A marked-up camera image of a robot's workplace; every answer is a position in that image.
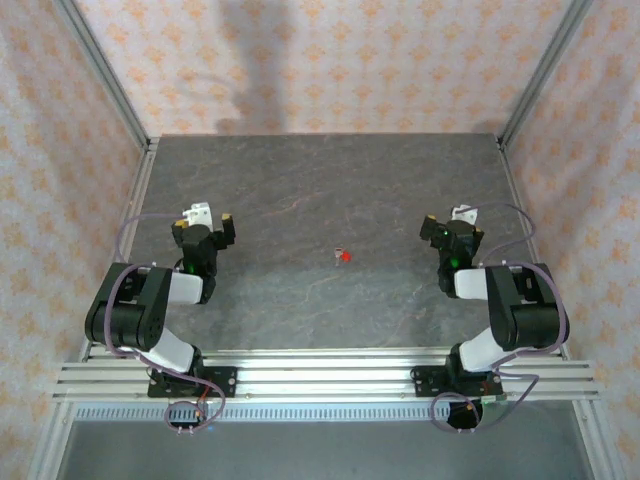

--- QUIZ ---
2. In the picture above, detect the grey metal panel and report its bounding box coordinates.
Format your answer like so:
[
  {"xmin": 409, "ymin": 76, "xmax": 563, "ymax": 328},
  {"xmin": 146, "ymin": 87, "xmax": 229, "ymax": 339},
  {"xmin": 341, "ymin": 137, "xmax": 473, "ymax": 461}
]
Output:
[{"xmin": 54, "ymin": 419, "xmax": 591, "ymax": 480}]

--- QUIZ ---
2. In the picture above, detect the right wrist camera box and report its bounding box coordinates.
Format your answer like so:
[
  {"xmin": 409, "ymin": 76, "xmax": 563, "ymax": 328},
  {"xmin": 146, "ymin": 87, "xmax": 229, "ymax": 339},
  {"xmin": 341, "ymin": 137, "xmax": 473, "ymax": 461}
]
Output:
[{"xmin": 449, "ymin": 203, "xmax": 479, "ymax": 224}]

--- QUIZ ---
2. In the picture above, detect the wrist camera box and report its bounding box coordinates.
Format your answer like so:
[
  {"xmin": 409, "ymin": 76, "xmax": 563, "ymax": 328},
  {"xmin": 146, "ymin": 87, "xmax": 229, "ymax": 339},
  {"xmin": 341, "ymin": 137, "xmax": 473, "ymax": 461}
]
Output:
[
  {"xmin": 180, "ymin": 200, "xmax": 214, "ymax": 232},
  {"xmin": 449, "ymin": 203, "xmax": 479, "ymax": 224}
]

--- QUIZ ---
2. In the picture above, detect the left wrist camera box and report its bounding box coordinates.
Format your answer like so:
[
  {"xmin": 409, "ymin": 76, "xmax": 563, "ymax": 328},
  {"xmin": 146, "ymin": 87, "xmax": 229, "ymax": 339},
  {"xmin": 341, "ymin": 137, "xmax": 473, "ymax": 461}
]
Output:
[{"xmin": 180, "ymin": 200, "xmax": 214, "ymax": 232}]

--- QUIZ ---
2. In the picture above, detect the aluminium table edge rail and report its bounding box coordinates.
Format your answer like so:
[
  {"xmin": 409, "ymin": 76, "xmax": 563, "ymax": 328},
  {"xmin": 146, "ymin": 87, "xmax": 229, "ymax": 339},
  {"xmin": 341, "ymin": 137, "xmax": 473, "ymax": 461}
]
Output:
[
  {"xmin": 497, "ymin": 142, "xmax": 572, "ymax": 360},
  {"xmin": 79, "ymin": 142, "xmax": 161, "ymax": 361}
]

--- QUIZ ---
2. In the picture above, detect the aluminium frame post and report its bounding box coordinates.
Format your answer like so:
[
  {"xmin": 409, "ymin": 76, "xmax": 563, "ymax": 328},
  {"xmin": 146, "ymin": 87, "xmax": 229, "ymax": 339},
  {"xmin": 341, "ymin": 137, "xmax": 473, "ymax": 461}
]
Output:
[
  {"xmin": 497, "ymin": 0, "xmax": 596, "ymax": 151},
  {"xmin": 52, "ymin": 0, "xmax": 162, "ymax": 152}
]

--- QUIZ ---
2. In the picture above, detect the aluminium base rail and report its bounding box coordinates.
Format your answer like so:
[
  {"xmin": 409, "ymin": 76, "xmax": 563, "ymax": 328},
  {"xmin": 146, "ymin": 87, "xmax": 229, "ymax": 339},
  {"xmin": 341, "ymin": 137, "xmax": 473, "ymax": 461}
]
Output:
[{"xmin": 52, "ymin": 349, "xmax": 601, "ymax": 401}]

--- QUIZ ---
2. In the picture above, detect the grey slotted cable duct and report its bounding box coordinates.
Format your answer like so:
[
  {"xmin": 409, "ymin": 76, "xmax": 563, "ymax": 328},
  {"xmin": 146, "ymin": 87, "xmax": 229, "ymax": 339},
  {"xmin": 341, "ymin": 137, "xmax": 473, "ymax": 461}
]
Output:
[{"xmin": 74, "ymin": 405, "xmax": 481, "ymax": 422}]

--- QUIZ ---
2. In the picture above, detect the aluminium frame leg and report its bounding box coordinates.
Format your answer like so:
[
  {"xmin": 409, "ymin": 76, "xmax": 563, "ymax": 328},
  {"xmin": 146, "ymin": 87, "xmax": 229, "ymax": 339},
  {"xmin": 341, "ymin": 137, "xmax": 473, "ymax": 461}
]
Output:
[
  {"xmin": 27, "ymin": 399, "xmax": 76, "ymax": 480},
  {"xmin": 572, "ymin": 399, "xmax": 619, "ymax": 480}
]

